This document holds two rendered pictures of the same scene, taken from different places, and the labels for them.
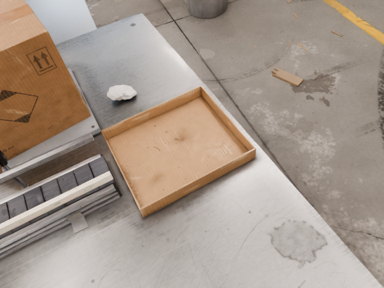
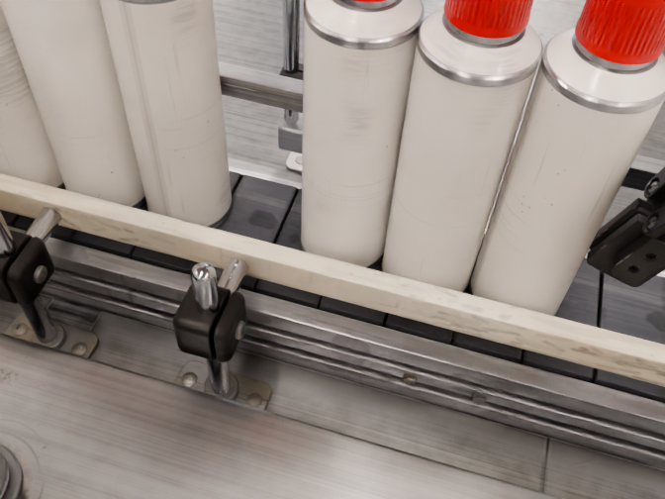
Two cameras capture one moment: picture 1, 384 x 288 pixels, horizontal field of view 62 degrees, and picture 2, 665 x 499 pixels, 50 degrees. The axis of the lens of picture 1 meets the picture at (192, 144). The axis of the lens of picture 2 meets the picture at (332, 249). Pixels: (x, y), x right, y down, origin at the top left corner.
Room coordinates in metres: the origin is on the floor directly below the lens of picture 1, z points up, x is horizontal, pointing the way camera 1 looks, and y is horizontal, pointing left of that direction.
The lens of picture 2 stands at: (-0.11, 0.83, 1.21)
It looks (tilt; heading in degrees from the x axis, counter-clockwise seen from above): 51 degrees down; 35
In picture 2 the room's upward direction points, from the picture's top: 4 degrees clockwise
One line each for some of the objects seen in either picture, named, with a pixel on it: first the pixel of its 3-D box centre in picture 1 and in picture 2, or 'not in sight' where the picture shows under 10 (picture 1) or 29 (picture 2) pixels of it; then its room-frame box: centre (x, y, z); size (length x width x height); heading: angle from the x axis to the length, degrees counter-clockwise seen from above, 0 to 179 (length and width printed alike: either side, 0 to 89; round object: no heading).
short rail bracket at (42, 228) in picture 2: not in sight; (40, 261); (-0.01, 1.10, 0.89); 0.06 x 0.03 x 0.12; 22
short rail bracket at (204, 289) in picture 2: not in sight; (215, 338); (0.01, 0.99, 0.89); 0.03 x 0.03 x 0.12; 22
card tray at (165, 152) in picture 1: (175, 143); not in sight; (0.49, 0.04, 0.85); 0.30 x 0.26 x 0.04; 112
